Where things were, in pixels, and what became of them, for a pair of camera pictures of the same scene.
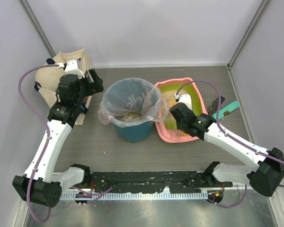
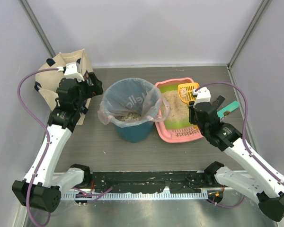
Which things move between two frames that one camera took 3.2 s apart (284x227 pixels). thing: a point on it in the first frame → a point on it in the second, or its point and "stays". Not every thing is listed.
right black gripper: x=178 y=113 → x=204 y=109
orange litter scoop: x=172 y=103 → x=185 y=91
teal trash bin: x=136 y=134 stays
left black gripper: x=94 y=82 stays
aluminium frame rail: x=148 y=173 stays
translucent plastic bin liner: x=133 y=95 stays
